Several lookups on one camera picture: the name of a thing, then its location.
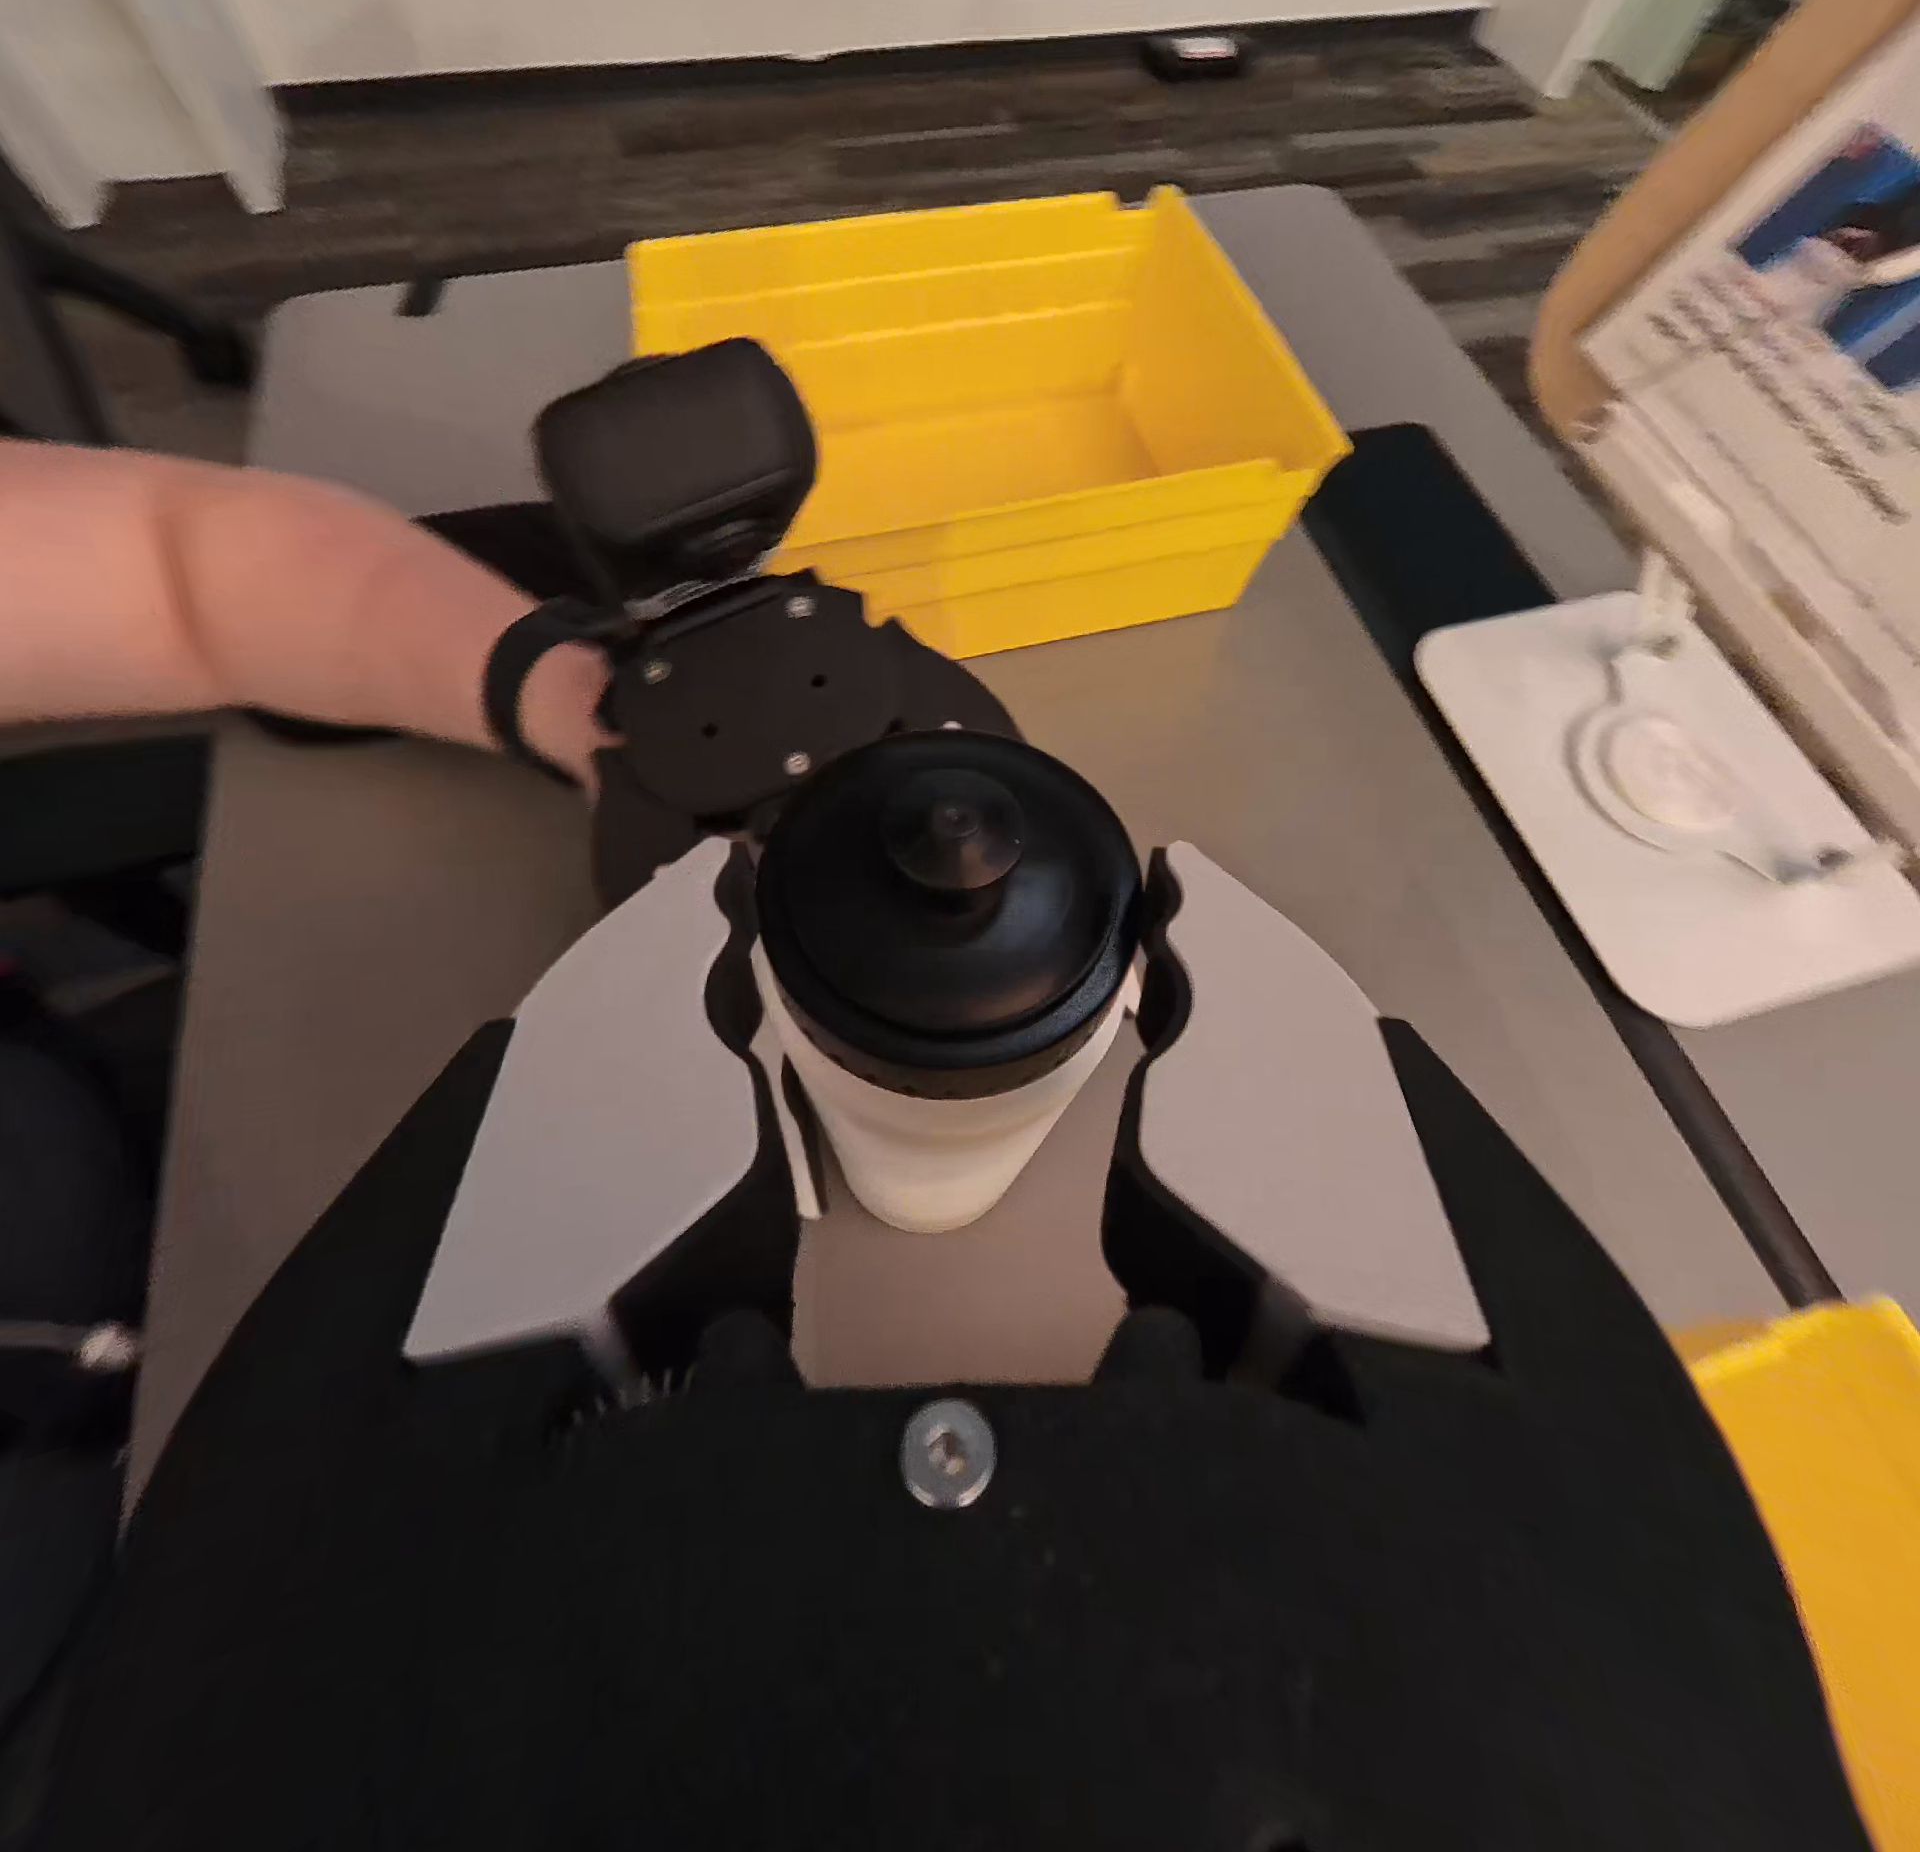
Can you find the yellow plastic bin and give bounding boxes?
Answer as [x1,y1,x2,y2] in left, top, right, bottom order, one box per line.
[1676,1298,1920,1852]
[622,181,1353,662]

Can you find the wooden edged instruction board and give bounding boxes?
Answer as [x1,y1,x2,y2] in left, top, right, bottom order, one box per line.
[1530,0,1920,850]

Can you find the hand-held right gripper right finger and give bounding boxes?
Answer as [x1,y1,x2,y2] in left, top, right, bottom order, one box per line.
[1100,843,1497,1358]

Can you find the person's left hand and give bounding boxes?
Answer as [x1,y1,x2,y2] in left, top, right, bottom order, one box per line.
[501,630,614,788]

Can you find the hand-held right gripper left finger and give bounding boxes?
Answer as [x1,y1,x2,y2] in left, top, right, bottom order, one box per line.
[403,843,816,1365]

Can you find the white plastic bottle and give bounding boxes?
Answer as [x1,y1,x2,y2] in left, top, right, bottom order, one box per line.
[757,969,1142,1227]

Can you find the black textured pad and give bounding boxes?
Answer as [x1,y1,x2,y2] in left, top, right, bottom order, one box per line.
[252,497,652,742]

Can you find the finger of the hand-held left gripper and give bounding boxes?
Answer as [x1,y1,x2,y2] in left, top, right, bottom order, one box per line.
[742,1016,827,1227]

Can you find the person's left forearm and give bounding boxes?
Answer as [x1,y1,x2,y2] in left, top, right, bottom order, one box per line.
[0,435,527,742]

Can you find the black bottle lid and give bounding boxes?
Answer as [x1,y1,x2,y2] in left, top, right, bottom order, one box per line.
[750,730,1148,1105]

